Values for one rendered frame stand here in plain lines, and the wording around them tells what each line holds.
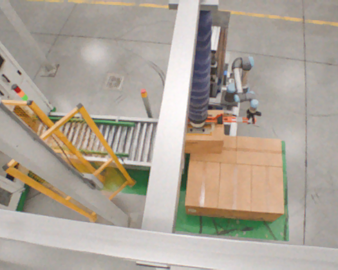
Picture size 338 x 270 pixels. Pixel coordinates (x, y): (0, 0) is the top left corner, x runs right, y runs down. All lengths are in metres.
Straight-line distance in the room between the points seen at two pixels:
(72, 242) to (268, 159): 3.22
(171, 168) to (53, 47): 5.58
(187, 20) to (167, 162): 0.72
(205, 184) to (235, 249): 2.84
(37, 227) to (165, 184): 0.41
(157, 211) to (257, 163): 2.90
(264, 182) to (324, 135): 1.59
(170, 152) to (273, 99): 4.04
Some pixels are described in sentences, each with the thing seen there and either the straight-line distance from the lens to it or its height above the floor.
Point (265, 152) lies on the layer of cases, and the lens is 3.83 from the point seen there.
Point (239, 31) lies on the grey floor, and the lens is 5.89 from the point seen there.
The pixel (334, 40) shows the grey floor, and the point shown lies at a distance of 6.26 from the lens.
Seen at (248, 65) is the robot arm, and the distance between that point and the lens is 3.12.
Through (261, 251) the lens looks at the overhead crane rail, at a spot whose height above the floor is 3.21.
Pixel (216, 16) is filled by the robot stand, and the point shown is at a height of 2.03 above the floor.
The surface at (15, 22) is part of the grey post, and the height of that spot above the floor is 1.23.
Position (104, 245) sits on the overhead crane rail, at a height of 3.21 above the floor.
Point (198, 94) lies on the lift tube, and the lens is 2.57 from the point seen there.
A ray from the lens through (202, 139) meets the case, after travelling 3.22.
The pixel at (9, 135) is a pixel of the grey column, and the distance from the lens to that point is 1.58.
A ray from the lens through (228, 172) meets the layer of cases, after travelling 3.64.
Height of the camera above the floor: 3.96
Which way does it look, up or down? 62 degrees down
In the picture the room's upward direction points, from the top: 9 degrees counter-clockwise
